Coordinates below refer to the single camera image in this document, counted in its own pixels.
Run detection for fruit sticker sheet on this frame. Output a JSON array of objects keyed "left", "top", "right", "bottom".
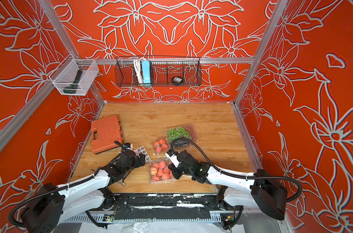
[{"left": 133, "top": 146, "right": 151, "bottom": 163}]

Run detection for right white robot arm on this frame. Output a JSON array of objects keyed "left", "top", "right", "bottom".
[{"left": 165, "top": 139, "right": 303, "bottom": 220}]

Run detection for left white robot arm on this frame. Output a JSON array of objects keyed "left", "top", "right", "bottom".
[{"left": 9, "top": 150, "right": 146, "bottom": 233}]

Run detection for clear box large peaches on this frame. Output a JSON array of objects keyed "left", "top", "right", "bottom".
[{"left": 148, "top": 158, "right": 176, "bottom": 184}]

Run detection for small metal rod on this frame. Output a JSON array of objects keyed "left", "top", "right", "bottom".
[{"left": 93, "top": 169, "right": 125, "bottom": 188}]

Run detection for clear box of grapes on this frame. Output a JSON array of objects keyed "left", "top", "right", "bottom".
[{"left": 166, "top": 124, "right": 197, "bottom": 143}]

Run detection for orange plastic tool case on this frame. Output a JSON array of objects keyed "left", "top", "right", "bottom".
[{"left": 91, "top": 115, "right": 123, "bottom": 154}]

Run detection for small black device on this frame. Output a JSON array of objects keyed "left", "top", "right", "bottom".
[{"left": 172, "top": 76, "right": 183, "bottom": 84}]

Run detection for black tool in bin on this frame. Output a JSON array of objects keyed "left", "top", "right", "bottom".
[{"left": 63, "top": 70, "right": 83, "bottom": 94}]

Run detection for light blue box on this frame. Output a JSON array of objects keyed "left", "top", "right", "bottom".
[{"left": 142, "top": 60, "right": 151, "bottom": 85}]

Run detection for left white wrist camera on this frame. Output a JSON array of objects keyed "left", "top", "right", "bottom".
[{"left": 123, "top": 143, "right": 133, "bottom": 150}]

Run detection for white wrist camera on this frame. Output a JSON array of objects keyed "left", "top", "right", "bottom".
[
  {"left": 123, "top": 143, "right": 133, "bottom": 150},
  {"left": 165, "top": 149, "right": 180, "bottom": 168}
]

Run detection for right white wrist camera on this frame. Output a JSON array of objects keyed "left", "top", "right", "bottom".
[{"left": 165, "top": 149, "right": 180, "bottom": 168}]

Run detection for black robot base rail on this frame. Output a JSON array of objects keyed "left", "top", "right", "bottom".
[{"left": 103, "top": 193, "right": 234, "bottom": 222}]

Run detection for black wire wall basket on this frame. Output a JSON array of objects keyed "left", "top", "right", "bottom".
[{"left": 114, "top": 56, "right": 202, "bottom": 87}]

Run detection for white cable bundle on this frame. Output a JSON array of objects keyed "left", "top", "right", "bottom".
[{"left": 133, "top": 58, "right": 144, "bottom": 85}]

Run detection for clear acrylic wall bin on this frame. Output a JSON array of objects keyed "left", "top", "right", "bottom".
[{"left": 48, "top": 54, "right": 99, "bottom": 96}]

